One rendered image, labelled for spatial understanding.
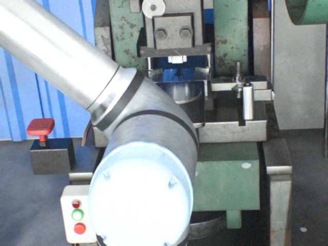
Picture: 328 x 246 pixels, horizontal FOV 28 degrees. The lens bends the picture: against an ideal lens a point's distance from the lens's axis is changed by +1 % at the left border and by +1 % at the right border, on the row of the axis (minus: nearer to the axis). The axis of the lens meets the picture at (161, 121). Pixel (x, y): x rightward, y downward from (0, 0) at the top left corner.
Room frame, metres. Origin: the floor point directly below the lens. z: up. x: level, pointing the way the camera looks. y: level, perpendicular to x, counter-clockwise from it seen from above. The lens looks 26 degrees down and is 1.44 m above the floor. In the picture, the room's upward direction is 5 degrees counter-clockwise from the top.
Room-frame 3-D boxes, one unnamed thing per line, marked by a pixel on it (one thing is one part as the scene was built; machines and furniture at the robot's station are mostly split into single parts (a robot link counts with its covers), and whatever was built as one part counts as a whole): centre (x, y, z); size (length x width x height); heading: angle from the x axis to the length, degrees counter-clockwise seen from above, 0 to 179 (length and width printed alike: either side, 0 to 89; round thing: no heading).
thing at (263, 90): (1.59, -0.22, 0.76); 0.17 x 0.06 x 0.10; 85
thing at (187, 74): (1.60, -0.06, 0.76); 0.15 x 0.09 x 0.05; 85
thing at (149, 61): (1.68, 0.02, 0.81); 0.02 x 0.02 x 0.14; 85
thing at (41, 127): (1.41, 0.29, 0.72); 0.07 x 0.06 x 0.08; 175
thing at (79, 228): (1.27, 0.22, 0.54); 0.03 x 0.01 x 0.03; 85
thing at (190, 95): (1.43, -0.04, 0.72); 0.25 x 0.14 x 0.14; 175
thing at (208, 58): (1.66, -0.14, 0.81); 0.02 x 0.02 x 0.14; 85
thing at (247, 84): (1.46, -0.22, 0.75); 0.03 x 0.03 x 0.10; 85
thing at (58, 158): (1.41, 0.28, 0.62); 0.10 x 0.06 x 0.20; 85
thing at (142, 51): (1.61, -0.06, 0.86); 0.20 x 0.16 x 0.05; 85
